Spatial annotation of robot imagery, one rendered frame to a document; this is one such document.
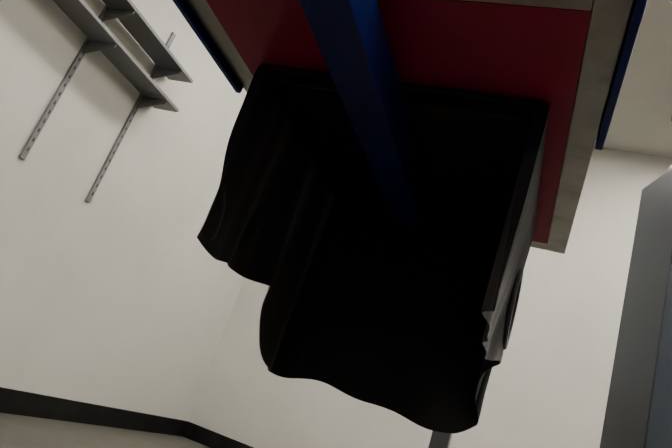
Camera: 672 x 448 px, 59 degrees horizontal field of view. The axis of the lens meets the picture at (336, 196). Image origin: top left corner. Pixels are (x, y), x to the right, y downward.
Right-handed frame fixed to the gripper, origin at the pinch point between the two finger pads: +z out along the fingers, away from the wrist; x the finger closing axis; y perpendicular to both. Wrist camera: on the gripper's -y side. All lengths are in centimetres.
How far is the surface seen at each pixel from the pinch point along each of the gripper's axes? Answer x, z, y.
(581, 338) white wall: 368, -49, 57
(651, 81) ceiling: 278, -198, 63
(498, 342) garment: 34, 34, 22
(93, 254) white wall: 194, 16, -200
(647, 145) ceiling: 355, -198, 76
